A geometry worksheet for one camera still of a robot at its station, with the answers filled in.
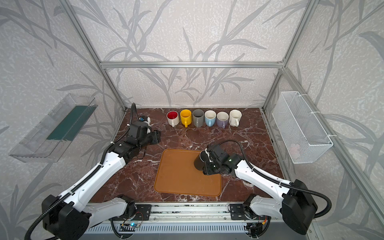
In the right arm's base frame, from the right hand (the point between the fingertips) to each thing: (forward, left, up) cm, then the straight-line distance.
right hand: (205, 164), depth 80 cm
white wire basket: (0, -41, +25) cm, 48 cm away
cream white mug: (+40, +24, -6) cm, 47 cm away
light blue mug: (+35, -4, -1) cm, 35 cm away
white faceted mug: (+34, -21, -1) cm, 40 cm away
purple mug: (+37, -13, -6) cm, 40 cm away
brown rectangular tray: (-2, +17, -9) cm, 19 cm away
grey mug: (+35, +4, 0) cm, 36 cm away
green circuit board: (-27, +35, -9) cm, 45 cm away
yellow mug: (+35, +13, -2) cm, 38 cm away
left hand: (+15, +25, +13) cm, 32 cm away
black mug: (0, +3, +4) cm, 5 cm away
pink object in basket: (+3, -44, +11) cm, 46 cm away
